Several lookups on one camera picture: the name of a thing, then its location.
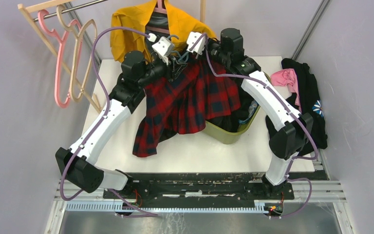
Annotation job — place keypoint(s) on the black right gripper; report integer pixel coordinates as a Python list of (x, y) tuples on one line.
[(208, 41)]

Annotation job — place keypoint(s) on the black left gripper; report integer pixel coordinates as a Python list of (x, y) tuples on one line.
[(174, 69)]

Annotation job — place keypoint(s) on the grey blue plastic hanger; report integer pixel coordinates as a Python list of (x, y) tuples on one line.
[(182, 56)]

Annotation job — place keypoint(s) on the red plaid skirt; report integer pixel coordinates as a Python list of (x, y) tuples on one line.
[(184, 105)]

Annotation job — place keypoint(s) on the yellow skirt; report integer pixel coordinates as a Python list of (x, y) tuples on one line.
[(136, 17)]

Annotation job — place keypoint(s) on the pink plastic hanger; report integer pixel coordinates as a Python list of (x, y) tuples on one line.
[(76, 89), (159, 19)]

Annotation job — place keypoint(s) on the black skirt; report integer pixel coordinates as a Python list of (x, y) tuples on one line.
[(230, 123)]

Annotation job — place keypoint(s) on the olive green plastic basket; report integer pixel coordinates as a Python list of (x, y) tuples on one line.
[(229, 132)]

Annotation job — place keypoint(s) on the blue floral skirt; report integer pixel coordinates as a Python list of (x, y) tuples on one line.
[(246, 116)]

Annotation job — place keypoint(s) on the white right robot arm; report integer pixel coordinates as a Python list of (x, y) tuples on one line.
[(293, 129)]

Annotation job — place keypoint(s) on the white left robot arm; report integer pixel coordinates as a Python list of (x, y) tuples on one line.
[(77, 164)]

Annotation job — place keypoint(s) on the pink garment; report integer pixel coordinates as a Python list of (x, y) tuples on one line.
[(287, 78)]

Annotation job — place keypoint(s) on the black garment with flower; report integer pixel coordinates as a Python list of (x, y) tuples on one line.
[(309, 99)]

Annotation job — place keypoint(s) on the metal rack rod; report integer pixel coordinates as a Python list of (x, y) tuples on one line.
[(73, 8)]

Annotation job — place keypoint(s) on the wooden clothes rack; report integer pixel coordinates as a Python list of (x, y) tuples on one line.
[(30, 13)]

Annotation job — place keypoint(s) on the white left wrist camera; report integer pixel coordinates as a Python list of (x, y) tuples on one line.
[(162, 46)]

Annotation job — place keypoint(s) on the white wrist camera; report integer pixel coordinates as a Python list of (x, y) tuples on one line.
[(196, 43), (162, 46)]

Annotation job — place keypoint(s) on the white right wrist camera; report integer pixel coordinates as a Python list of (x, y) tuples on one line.
[(196, 43)]

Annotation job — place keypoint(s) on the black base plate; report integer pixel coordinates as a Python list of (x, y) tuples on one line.
[(200, 190)]

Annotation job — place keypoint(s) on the white cable duct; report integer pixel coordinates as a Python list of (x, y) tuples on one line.
[(119, 206)]

